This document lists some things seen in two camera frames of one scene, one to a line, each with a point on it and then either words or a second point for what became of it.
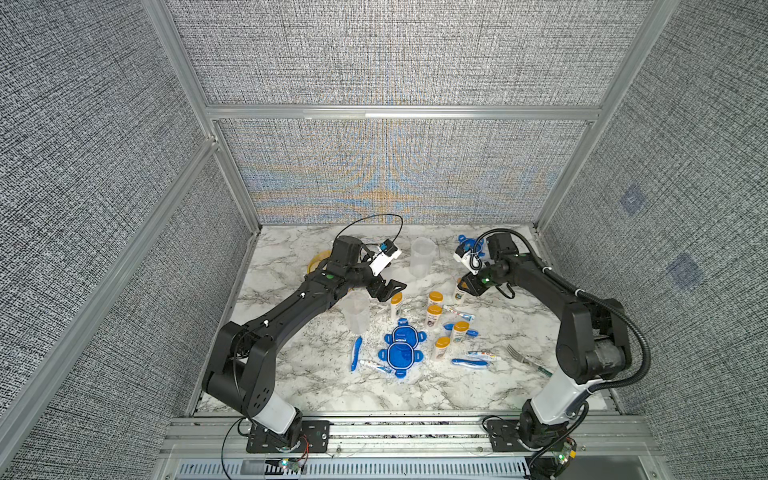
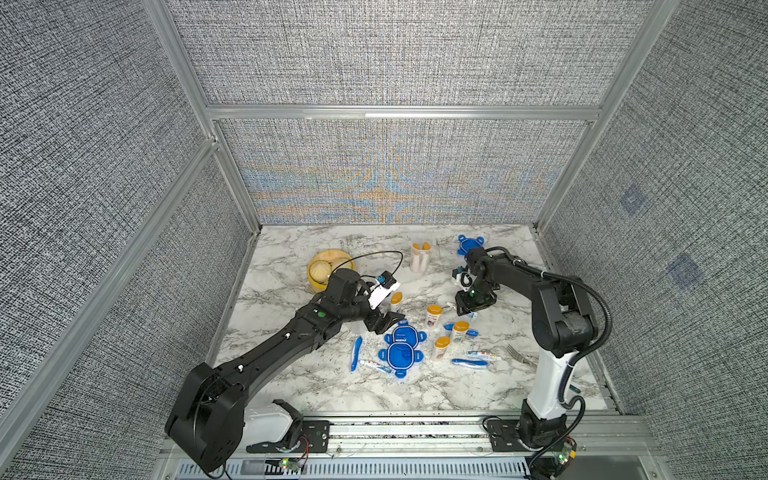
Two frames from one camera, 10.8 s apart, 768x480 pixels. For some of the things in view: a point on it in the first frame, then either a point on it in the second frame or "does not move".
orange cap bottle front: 440,346 does not move
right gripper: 473,287 to 464,304
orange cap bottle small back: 436,298 to 424,256
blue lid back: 468,244 does not move
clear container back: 421,256 does not move
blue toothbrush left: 356,353 does not move
